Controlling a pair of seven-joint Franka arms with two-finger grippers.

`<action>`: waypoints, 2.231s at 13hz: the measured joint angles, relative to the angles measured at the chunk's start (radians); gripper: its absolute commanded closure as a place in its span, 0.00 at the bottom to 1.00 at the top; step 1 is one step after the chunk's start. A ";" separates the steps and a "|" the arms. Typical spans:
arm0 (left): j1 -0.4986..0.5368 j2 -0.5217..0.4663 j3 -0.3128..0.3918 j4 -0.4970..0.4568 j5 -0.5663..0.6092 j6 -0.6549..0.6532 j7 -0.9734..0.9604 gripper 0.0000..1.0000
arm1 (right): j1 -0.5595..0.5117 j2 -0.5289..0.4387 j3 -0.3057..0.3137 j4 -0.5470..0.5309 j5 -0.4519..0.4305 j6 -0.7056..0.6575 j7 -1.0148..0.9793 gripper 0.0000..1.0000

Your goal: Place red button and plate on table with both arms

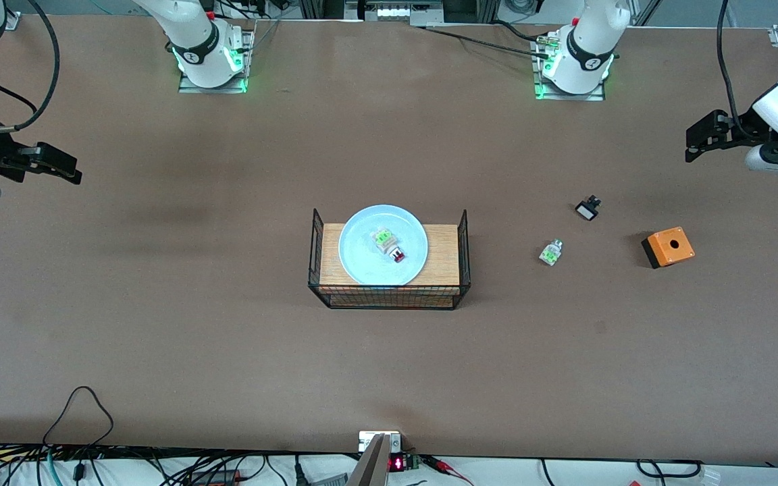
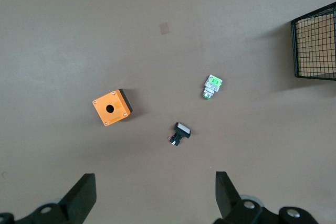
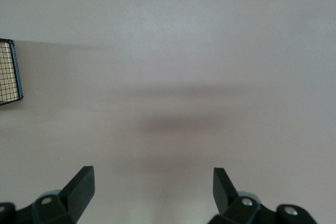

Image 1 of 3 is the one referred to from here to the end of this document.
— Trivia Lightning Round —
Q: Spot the red push button switch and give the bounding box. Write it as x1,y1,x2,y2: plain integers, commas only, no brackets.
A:
370,229,407,265

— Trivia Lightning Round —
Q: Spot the orange black button box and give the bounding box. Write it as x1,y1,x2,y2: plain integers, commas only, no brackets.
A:
641,227,696,270

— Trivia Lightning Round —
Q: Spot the light blue round plate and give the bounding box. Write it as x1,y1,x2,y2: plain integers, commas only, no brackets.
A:
338,205,429,286

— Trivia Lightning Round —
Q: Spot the wooden board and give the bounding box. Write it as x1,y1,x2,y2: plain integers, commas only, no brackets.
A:
320,223,461,288

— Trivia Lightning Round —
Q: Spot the white device with lights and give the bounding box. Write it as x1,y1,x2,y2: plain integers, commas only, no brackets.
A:
344,0,445,28

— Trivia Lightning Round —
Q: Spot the black power adapter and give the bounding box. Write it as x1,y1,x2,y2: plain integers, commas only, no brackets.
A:
188,468,242,486

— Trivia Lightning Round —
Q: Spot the red black probe lead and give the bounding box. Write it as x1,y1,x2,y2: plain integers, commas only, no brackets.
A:
421,455,476,486

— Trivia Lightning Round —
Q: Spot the grey metal bar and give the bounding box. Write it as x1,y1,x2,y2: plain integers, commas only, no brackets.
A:
344,434,390,486

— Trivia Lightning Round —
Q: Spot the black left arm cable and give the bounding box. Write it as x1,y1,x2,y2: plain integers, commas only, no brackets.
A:
715,0,752,136

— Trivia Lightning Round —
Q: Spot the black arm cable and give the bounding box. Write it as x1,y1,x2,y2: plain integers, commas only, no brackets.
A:
715,0,752,136
0,0,61,133

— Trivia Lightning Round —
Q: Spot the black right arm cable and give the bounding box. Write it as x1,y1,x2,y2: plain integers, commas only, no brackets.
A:
0,0,61,133

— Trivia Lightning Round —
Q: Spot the black looped thin cable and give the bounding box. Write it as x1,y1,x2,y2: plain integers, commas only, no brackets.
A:
41,385,115,450

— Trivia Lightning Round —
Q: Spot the black cable across table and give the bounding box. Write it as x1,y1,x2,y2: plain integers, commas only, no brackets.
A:
421,26,553,60

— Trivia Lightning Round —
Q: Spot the black coiled cable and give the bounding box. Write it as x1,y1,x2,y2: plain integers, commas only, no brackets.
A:
635,458,704,478

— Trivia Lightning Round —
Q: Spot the black wire basket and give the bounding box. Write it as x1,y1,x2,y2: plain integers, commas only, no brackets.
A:
307,208,471,311

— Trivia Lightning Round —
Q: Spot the silver camera mount bracket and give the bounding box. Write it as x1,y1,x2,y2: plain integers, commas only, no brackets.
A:
358,430,403,454

